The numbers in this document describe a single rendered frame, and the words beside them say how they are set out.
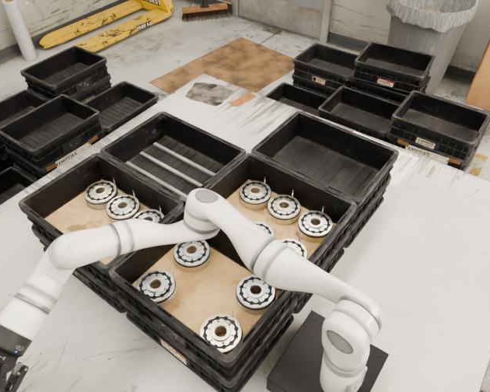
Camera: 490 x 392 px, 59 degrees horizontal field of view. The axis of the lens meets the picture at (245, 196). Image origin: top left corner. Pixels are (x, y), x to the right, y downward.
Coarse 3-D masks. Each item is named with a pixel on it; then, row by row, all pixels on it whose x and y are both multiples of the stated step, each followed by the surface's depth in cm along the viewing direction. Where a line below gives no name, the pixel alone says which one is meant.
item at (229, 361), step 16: (128, 256) 114; (112, 272) 109; (128, 288) 106; (144, 304) 105; (272, 304) 103; (176, 320) 100; (192, 336) 97; (256, 336) 99; (208, 352) 96; (240, 352) 95
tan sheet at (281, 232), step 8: (272, 192) 144; (232, 200) 141; (240, 208) 139; (248, 208) 138; (264, 208) 138; (304, 208) 138; (248, 216) 136; (256, 216) 136; (264, 216) 136; (272, 224) 134; (296, 224) 134; (280, 232) 132; (288, 232) 132; (296, 232) 132; (304, 240) 129; (312, 248) 127
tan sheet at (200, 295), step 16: (224, 256) 125; (176, 272) 121; (192, 272) 121; (208, 272) 121; (224, 272) 121; (240, 272) 121; (192, 288) 118; (208, 288) 118; (224, 288) 118; (176, 304) 114; (192, 304) 114; (208, 304) 114; (224, 304) 114; (192, 320) 111; (240, 320) 111; (256, 320) 111
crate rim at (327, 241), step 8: (240, 160) 140; (264, 160) 140; (232, 168) 139; (280, 168) 137; (224, 176) 135; (296, 176) 135; (216, 184) 133; (312, 184) 132; (328, 192) 129; (344, 200) 127; (352, 208) 125; (344, 216) 123; (336, 224) 120; (344, 224) 122; (336, 232) 118; (328, 240) 116; (320, 248) 115; (312, 256) 113
